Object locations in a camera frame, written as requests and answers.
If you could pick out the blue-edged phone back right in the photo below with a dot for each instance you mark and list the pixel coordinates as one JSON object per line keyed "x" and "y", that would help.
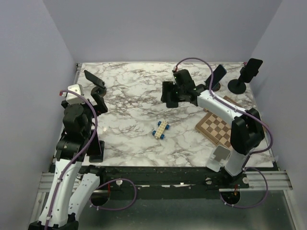
{"x": 218, "y": 74}

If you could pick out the wooden chessboard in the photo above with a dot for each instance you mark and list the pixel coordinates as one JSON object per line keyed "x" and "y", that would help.
{"x": 215, "y": 129}

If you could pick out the toy brick car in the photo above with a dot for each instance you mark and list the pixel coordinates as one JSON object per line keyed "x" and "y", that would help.
{"x": 162, "y": 126}

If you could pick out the black folding phone stand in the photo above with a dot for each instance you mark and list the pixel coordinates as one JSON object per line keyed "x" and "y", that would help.
{"x": 99, "y": 158}

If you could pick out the black phone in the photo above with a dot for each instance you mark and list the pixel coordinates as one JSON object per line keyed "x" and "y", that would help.
{"x": 252, "y": 69}
{"x": 94, "y": 79}
{"x": 94, "y": 148}

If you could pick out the round wooden stand right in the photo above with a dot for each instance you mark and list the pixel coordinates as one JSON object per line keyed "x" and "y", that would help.
{"x": 216, "y": 87}

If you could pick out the white plastic phone stand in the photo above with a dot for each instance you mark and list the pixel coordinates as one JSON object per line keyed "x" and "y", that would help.
{"x": 218, "y": 158}

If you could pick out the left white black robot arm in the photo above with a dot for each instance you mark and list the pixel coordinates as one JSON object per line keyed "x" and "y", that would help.
{"x": 79, "y": 137}

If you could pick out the black phone on pole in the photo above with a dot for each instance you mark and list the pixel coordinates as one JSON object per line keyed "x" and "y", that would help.
{"x": 252, "y": 69}

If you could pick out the round wooden base stand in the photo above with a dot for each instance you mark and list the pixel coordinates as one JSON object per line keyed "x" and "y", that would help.
{"x": 100, "y": 91}

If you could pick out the aluminium frame rail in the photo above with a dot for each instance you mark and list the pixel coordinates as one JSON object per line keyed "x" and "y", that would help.
{"x": 135, "y": 108}

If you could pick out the black pole phone stand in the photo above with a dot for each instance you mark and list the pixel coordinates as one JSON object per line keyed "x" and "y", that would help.
{"x": 238, "y": 86}

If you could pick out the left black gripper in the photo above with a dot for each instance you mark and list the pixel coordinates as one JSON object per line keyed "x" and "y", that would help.
{"x": 100, "y": 107}

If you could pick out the black smartphone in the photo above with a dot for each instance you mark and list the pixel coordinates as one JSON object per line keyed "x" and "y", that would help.
{"x": 169, "y": 94}

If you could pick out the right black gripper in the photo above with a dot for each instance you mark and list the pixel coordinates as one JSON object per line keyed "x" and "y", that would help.
{"x": 180, "y": 99}

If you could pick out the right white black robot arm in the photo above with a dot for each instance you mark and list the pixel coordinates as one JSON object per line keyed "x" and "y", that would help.
{"x": 246, "y": 128}

